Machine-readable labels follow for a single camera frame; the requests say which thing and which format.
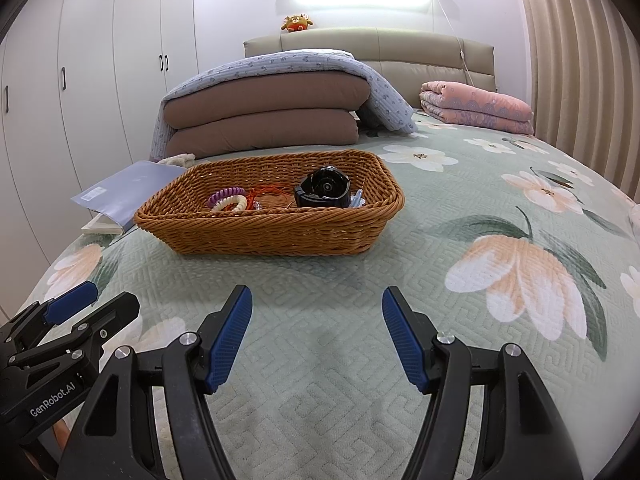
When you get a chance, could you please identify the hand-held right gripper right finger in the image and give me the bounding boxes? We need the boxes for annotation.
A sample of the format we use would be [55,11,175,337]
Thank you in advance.
[381,286,586,480]

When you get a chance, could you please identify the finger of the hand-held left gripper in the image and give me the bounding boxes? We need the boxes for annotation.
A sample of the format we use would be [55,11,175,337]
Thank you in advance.
[0,281,99,347]
[9,291,141,367]

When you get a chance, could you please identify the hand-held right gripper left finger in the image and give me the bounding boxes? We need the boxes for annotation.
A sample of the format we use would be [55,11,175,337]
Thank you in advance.
[57,284,253,480]

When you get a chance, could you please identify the brown wicker basket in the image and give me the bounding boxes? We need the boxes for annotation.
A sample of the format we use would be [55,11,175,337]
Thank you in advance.
[134,149,405,259]

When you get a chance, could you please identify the cream spiral hair tie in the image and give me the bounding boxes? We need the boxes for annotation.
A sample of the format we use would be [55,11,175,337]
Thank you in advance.
[220,195,250,216]

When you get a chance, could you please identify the purple spiral hair tie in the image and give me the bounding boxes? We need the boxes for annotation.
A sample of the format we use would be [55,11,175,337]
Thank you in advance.
[206,187,247,211]

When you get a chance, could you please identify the red cord bracelet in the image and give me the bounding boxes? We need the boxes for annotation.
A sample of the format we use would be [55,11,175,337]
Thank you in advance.
[245,185,297,210]

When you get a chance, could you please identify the black wrist watch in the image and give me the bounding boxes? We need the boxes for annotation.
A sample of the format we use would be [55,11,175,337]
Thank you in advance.
[294,166,354,210]

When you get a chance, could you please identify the white book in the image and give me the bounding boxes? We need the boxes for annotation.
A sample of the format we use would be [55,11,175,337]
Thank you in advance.
[80,214,126,236]

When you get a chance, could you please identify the green floral bedspread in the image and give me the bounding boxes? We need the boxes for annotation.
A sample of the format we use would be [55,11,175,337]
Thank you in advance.
[10,107,640,480]

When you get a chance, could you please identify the pale blue book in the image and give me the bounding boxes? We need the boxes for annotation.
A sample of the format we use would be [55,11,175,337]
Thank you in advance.
[70,160,188,229]

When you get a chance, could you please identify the white wardrobe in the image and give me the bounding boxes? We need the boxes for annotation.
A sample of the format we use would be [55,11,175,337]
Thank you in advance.
[0,0,199,322]

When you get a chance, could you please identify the pink folded quilt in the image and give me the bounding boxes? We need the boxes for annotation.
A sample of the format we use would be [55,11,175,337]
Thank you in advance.
[419,81,535,136]

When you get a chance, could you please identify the brown folded quilt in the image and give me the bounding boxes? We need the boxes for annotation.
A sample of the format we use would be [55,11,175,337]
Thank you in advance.
[161,72,371,159]

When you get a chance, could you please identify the stacked brown pillows with blanket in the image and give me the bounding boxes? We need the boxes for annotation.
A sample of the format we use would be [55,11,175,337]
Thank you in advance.
[150,48,419,162]

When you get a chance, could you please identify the beige padded headboard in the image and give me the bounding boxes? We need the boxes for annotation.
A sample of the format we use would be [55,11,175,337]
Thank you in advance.
[243,27,496,111]

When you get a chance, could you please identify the orange plush toy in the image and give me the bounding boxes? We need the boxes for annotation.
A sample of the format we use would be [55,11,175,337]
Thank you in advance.
[280,14,314,34]

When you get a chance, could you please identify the beige curtain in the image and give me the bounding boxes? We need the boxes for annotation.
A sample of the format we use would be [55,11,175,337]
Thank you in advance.
[512,0,640,207]

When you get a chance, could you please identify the white cable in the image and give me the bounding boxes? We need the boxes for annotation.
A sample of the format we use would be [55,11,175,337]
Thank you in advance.
[436,0,502,94]

